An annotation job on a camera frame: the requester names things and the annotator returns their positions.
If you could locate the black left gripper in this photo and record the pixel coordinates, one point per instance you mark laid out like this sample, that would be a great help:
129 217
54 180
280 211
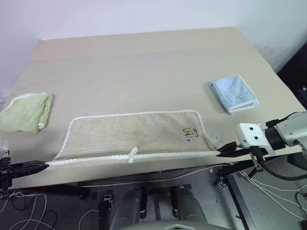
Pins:
5 173

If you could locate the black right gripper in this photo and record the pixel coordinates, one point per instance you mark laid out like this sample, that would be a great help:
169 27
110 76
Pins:
244 151

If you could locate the beige towel with white trim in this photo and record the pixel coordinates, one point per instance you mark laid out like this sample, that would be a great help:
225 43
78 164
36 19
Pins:
144 134

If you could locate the green folded towel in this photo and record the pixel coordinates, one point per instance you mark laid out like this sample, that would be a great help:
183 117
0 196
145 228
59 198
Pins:
24 112

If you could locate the blue folded towel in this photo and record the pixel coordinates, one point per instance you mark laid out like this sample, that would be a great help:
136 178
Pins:
233 93

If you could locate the silver clamp latch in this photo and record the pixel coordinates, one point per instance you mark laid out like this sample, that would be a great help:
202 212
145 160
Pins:
221 183

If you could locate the dark rounded grey shape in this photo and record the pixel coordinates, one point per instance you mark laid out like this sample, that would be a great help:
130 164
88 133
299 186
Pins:
187 203
129 208

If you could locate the black clamp latch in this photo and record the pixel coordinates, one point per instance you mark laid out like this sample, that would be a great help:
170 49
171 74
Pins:
108 201

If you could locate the black equipment beside table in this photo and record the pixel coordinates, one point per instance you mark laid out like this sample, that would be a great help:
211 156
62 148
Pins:
302 98

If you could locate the grey robot torso top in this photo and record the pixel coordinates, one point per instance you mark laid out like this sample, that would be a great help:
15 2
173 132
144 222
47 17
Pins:
177 226

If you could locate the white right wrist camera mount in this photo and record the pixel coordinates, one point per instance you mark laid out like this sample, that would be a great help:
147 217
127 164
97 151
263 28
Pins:
249 135

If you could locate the black table frame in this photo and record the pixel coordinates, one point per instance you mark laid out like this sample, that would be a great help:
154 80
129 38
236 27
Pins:
134 180

